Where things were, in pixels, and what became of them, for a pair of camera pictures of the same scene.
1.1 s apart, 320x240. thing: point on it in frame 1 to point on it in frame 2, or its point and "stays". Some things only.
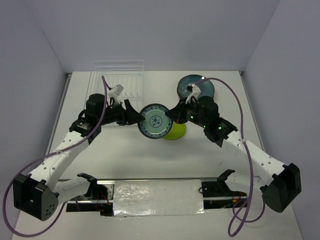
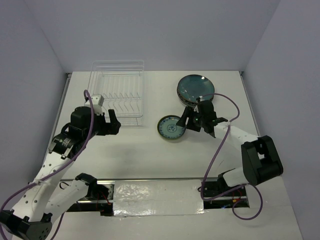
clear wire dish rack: x=124 y=80 stays
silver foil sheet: x=134 y=198 stays
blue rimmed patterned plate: x=156 y=125 to x=168 y=129
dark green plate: x=206 y=87 stays
